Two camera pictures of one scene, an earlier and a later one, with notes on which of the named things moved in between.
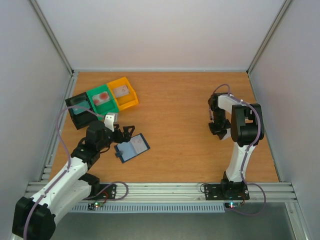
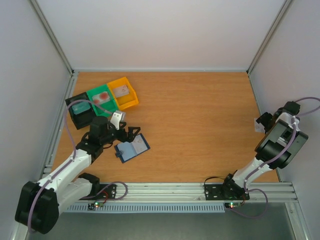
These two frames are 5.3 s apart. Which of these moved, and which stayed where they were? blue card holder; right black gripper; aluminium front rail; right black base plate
Moved: right black gripper
Stayed: right black base plate; blue card holder; aluminium front rail
